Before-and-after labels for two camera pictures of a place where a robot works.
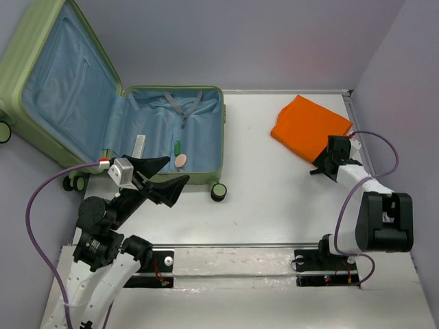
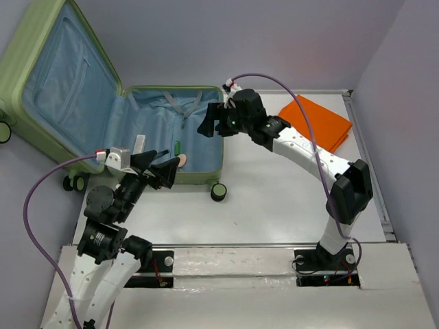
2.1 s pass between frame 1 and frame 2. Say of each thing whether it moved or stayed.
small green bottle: stayed
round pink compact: stayed
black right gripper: moved
